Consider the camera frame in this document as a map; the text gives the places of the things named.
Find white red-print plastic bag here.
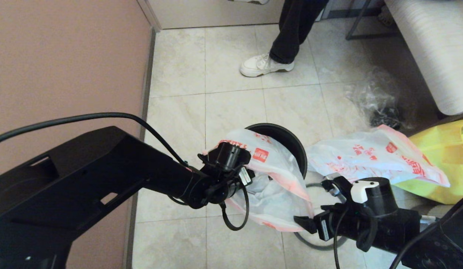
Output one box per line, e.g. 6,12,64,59
203,129,315,232

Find white liner bag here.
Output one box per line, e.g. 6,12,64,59
305,124,450,189

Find black round trash bin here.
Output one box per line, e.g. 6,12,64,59
246,123,308,180

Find yellow plastic bag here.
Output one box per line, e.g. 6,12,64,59
394,119,463,205

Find clear plastic bag with rubbish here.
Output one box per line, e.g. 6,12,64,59
345,67,415,129

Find round striped grey stool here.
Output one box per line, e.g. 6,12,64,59
406,204,456,225

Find person's leg dark trousers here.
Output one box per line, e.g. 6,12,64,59
269,0,329,65

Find beige striped sofa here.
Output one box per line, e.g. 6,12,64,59
383,0,463,116

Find grey metal furniture leg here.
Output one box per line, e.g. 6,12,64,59
345,0,400,41

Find small right wrist camera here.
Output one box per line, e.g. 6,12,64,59
321,176,353,204

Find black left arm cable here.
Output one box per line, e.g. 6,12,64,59
0,112,250,231

